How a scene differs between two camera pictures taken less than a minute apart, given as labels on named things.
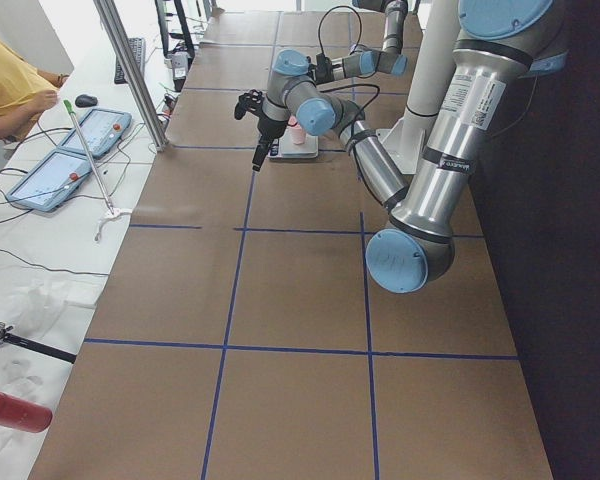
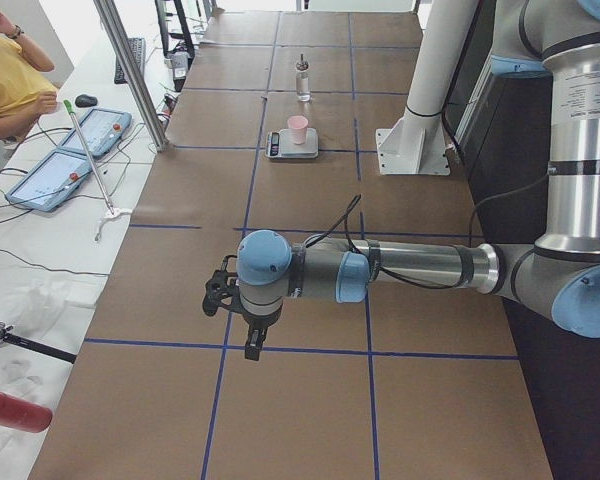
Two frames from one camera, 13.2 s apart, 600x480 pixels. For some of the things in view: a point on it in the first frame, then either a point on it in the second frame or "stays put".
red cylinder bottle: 12,412 stays put
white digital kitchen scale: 285,147 stays put
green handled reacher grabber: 111,212 stays put
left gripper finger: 259,157 → 253,344
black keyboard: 139,47 stays put
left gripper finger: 265,148 → 258,335
